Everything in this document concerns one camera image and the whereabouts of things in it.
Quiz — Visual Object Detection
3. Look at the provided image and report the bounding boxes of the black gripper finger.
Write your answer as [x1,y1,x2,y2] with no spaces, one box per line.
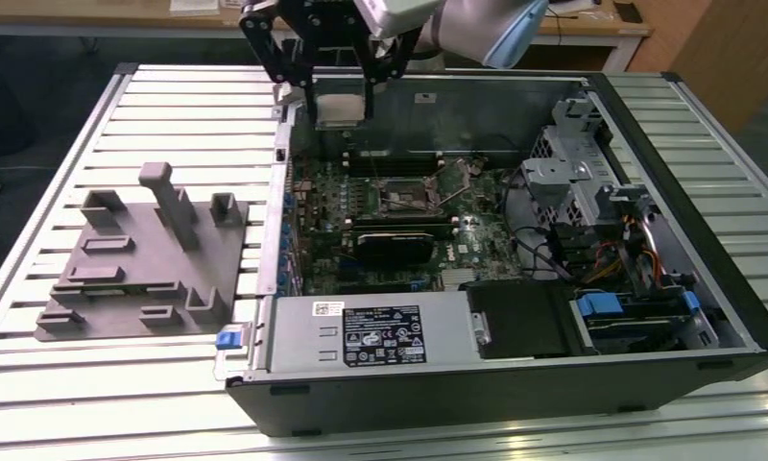
[358,28,424,121]
[240,2,319,124]

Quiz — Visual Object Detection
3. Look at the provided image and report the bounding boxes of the silver CPU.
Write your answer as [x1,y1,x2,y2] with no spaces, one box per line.
[315,93,367,131]

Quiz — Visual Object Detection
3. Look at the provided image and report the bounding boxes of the metal socket cover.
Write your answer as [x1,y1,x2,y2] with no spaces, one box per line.
[434,158,490,204]

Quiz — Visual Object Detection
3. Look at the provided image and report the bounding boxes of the CPU socket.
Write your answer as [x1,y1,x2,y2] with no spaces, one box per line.
[371,176,450,218]

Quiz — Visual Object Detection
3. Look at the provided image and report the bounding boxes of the wooden desk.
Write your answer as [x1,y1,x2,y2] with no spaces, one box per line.
[0,0,657,73]

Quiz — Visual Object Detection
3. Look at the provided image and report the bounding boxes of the silver metal drive cage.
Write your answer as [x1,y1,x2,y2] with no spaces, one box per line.
[518,98,623,230]

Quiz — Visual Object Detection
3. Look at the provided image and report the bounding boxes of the green motherboard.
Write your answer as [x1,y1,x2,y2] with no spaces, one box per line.
[286,156,530,296]

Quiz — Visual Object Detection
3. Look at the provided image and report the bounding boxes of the black graphics card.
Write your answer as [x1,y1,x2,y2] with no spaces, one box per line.
[354,230,438,265]

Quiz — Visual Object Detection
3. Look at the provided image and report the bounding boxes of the silver chipset heatsink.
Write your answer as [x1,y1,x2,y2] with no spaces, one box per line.
[440,268,480,292]

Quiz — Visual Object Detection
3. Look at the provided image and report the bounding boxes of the black expansion slot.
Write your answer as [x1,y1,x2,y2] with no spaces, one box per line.
[336,279,447,296]

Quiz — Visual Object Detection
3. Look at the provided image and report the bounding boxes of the grey parts rack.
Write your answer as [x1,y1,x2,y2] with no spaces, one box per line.
[32,162,251,343]

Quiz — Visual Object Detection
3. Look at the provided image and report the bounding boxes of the wooden cabinet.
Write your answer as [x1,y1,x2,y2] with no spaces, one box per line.
[626,0,768,140]

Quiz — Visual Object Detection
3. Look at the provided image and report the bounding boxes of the green RAM stick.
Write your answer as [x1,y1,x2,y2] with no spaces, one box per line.
[83,284,156,295]

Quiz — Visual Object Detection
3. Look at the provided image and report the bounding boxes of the black plastic drive cover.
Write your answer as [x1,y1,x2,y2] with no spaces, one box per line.
[460,280,583,362]

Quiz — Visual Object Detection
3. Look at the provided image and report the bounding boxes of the silver power supply unit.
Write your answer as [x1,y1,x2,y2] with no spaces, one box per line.
[266,293,492,375]

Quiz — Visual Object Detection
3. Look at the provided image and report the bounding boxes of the hard disk in blue carrier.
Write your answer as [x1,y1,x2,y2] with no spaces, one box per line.
[574,290,685,340]

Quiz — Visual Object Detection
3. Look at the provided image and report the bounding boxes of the black PC case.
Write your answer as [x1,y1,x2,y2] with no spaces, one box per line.
[224,66,768,438]

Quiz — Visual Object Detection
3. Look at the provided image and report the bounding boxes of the silver disk bay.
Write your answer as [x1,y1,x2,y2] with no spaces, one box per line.
[568,285,723,357]

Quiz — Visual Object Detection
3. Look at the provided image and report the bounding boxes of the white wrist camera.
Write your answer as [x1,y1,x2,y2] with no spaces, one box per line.
[351,0,447,39]

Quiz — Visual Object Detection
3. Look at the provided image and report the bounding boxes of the black wire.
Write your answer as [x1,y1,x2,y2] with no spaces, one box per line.
[510,224,582,283]

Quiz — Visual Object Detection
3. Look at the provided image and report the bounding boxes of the yellow orange power wires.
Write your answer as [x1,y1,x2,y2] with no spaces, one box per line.
[579,238,667,290]

